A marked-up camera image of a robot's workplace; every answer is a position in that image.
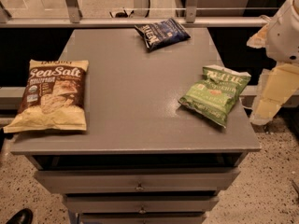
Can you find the metal railing frame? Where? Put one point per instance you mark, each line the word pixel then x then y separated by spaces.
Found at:
pixel 127 13

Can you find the green jalapeno chip bag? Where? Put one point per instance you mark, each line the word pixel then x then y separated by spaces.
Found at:
pixel 215 95

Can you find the bottom grey drawer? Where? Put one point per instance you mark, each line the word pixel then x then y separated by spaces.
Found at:
pixel 158 218

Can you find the grey drawer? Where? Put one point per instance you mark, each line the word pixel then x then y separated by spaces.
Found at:
pixel 158 218
pixel 130 181
pixel 141 204

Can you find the middle grey drawer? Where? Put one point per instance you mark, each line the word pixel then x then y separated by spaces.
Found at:
pixel 141 204

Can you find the black shoe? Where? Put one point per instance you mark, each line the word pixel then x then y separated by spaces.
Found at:
pixel 24 216

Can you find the yellow sea salt chip bag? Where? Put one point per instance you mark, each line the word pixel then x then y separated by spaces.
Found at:
pixel 53 98

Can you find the top grey drawer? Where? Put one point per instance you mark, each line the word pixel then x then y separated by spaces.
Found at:
pixel 130 181

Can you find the grey drawer cabinet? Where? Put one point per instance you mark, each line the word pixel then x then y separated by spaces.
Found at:
pixel 134 118

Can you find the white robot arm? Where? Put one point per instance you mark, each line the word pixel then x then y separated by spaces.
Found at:
pixel 280 38

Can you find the blue chip bag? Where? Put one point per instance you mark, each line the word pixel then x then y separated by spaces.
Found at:
pixel 162 34

